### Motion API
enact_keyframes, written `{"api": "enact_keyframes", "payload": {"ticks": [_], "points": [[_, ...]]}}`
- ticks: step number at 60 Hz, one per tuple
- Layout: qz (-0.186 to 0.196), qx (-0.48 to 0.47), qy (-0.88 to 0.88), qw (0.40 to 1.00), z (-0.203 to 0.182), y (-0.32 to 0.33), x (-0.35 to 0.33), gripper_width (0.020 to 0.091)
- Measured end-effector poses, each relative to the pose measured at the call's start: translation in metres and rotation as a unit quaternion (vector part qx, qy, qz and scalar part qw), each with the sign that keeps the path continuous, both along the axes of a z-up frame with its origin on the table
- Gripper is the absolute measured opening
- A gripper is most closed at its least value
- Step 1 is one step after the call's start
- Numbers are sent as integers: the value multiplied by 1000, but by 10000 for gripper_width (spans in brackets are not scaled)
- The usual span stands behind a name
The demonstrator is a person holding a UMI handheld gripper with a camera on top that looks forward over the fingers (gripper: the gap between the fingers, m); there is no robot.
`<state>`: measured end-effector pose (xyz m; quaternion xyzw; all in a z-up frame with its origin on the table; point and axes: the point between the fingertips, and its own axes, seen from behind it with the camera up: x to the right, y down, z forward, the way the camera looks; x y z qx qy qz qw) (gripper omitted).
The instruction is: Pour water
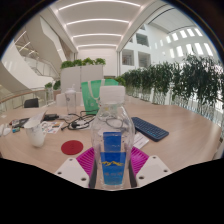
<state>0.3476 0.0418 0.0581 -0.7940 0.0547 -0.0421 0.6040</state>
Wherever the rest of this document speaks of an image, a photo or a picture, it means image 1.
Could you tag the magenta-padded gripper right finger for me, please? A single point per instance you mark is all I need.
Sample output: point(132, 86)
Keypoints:
point(151, 168)

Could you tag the black tablet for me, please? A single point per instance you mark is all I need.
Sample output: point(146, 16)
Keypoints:
point(20, 122)

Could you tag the colourful sticker sheet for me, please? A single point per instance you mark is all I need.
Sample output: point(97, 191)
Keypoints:
point(52, 127)

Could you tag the black office chair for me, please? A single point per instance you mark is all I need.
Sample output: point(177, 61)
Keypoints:
point(31, 103)

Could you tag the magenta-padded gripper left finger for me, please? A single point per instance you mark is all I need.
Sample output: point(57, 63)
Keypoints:
point(71, 170)

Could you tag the white ceramic mug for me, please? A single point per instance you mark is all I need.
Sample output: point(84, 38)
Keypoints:
point(35, 133)

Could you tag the flat round red coaster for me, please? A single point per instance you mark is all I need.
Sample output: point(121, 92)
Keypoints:
point(72, 147)

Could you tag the clear blue-label water bottle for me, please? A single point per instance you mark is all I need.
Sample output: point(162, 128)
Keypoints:
point(112, 166)

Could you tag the ceiling light strips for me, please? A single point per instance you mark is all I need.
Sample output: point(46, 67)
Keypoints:
point(97, 21)

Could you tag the white remote device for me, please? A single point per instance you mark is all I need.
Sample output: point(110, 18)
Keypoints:
point(4, 130)

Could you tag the black power adapter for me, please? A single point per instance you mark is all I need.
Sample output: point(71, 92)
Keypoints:
point(50, 117)

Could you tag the small planter with plants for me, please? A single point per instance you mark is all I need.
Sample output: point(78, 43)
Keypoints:
point(53, 87)

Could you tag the small teal box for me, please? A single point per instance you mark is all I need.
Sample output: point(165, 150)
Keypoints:
point(15, 129)

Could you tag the row of green plants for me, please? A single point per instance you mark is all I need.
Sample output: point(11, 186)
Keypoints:
point(190, 80)

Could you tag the clear tumbler with lid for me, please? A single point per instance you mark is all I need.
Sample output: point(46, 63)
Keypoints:
point(70, 101)

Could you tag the white planter cabinet with plants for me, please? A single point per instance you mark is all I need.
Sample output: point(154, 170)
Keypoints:
point(81, 75)

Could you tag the white tissue packet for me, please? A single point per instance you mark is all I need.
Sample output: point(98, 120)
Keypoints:
point(140, 140)

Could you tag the green tote bag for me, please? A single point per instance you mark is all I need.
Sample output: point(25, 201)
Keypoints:
point(90, 95)

